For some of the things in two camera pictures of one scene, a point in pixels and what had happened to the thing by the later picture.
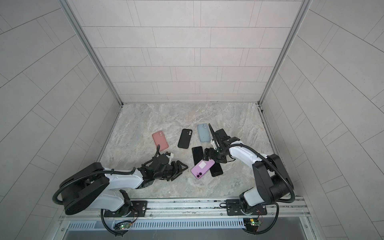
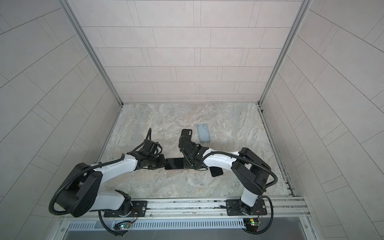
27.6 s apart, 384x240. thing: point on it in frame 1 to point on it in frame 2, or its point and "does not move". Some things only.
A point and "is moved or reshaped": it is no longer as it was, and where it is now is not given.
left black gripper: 179,164 to 162,163
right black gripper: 211,155 to 185,159
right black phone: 216,169 does not move
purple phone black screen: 201,168 is moved or reshaped
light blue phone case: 204,133 does not move
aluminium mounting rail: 294,210 does not move
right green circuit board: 255,222 does not move
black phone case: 185,138 does not move
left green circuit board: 124,226 does not move
